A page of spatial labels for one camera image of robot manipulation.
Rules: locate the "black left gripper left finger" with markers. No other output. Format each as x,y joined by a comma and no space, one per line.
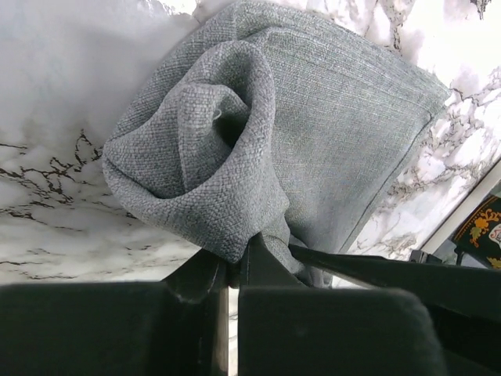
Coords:
198,317

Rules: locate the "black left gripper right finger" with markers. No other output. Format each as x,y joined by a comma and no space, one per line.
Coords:
260,268

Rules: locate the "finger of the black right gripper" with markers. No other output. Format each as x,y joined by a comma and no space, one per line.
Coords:
464,303

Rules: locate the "grey cloth napkin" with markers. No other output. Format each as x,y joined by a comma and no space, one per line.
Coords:
273,121

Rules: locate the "floral blue tray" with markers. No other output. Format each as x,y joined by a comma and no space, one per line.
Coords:
440,243

